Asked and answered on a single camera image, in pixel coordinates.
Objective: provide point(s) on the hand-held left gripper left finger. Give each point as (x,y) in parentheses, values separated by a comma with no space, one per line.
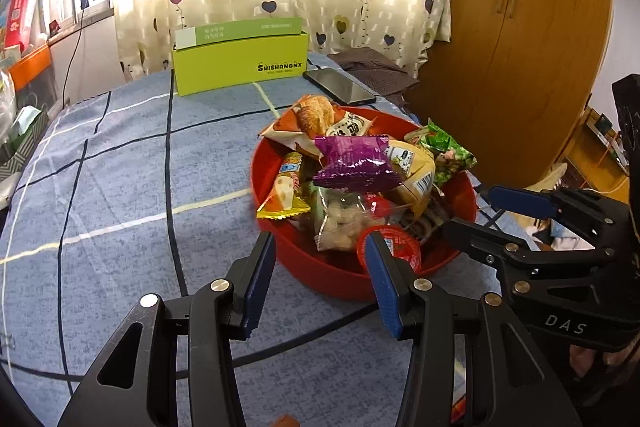
(260,284)

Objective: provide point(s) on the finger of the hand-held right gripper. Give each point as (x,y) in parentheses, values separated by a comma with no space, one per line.
(522,202)
(475,237)

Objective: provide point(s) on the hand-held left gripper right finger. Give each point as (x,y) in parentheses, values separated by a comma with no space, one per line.
(384,287)

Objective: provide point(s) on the pink jelly cup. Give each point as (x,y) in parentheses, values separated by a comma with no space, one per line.
(397,244)

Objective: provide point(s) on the dark clear snack packet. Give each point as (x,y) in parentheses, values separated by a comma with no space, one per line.
(425,219)

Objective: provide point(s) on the red plastic bowl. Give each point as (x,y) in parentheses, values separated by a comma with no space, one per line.
(320,267)

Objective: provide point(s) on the clear cookie packet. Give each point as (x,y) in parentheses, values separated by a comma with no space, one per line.
(340,227)

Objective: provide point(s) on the green pea packet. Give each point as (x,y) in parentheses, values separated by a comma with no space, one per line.
(445,152)

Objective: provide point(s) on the yellow snack packet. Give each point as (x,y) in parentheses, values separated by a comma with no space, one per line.
(412,172)

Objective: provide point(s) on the small gold cheese bar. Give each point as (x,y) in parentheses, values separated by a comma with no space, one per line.
(285,192)

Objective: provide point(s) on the purple snack packet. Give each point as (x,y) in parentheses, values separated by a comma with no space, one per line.
(355,162)

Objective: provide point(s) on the orange snack packet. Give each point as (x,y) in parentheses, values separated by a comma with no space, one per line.
(300,127)

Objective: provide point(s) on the person's right hand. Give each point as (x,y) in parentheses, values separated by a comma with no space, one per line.
(585,362)

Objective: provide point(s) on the wooden wardrobe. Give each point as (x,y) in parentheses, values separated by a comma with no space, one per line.
(525,17)

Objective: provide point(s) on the blue checked bedsheet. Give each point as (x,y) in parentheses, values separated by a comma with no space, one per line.
(125,157)

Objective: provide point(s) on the dark brown cloth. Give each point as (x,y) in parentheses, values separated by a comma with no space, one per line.
(372,67)

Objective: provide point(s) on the black smartphone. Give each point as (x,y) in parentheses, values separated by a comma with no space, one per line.
(340,87)

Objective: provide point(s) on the green cardboard box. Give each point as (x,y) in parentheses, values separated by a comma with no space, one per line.
(225,62)

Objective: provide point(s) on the metal binder clip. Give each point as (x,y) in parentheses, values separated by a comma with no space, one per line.
(5,342)

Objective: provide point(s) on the grey patterned box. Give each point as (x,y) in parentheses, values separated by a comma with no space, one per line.
(22,152)

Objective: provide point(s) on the teal tissue pack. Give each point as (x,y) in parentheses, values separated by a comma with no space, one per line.
(27,122)

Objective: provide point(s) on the clear plastic bag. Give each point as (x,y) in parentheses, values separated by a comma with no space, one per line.
(6,107)

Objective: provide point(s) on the orange storage box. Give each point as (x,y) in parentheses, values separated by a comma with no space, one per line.
(32,64)

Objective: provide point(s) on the red cardboard box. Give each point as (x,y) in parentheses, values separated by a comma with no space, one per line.
(22,2)

